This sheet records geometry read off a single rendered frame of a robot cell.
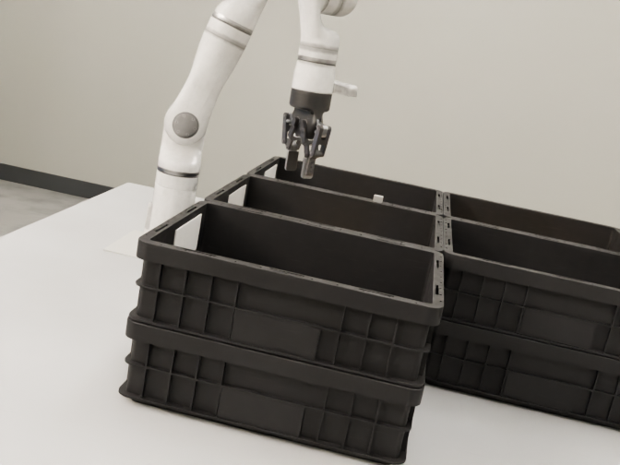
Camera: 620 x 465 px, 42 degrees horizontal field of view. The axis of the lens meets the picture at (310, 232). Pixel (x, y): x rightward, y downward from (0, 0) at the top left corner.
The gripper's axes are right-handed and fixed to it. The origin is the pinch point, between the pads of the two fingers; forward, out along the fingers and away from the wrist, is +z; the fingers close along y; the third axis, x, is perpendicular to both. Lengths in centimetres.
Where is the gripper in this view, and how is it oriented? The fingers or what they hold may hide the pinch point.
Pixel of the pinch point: (299, 166)
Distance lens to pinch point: 150.1
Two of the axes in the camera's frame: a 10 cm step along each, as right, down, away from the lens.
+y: 5.0, 3.0, -8.1
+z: -1.7, 9.5, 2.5
